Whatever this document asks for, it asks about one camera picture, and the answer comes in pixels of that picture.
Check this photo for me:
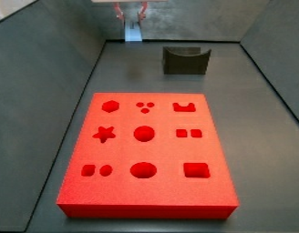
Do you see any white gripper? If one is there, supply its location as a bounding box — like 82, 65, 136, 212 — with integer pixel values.
90, 0, 168, 21

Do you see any blue slotted double-square block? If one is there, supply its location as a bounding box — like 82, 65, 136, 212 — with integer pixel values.
125, 21, 143, 42

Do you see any black curved stand fixture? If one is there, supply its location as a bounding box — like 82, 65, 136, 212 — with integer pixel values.
163, 46, 211, 75

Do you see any red foam shape board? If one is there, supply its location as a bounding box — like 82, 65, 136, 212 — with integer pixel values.
57, 93, 238, 219

